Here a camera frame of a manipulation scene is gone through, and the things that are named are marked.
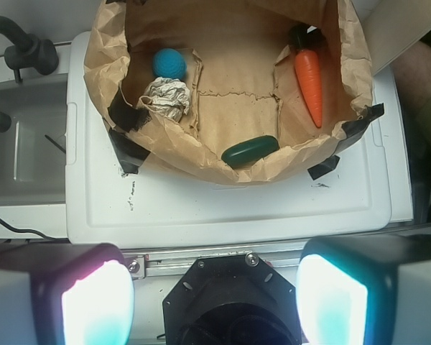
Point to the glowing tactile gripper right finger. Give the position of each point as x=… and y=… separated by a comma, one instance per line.
x=365, y=289

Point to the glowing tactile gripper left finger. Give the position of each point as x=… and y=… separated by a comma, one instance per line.
x=61, y=293

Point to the dark green plastic pickle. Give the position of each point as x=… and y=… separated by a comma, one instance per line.
x=250, y=151

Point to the white plastic bin lid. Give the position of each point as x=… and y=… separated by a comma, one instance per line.
x=161, y=208

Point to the orange plastic carrot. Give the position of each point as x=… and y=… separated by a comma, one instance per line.
x=307, y=70

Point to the crumpled paper wad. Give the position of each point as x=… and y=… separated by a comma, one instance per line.
x=168, y=97

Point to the black faucet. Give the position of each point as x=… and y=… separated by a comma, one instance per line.
x=27, y=50

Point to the brown paper bag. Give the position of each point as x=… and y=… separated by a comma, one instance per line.
x=240, y=70

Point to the blue crocheted ball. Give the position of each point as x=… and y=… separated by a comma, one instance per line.
x=169, y=63

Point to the aluminium rail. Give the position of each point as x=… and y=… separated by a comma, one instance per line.
x=169, y=262

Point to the black octagonal mount plate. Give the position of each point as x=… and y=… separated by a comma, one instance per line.
x=237, y=306

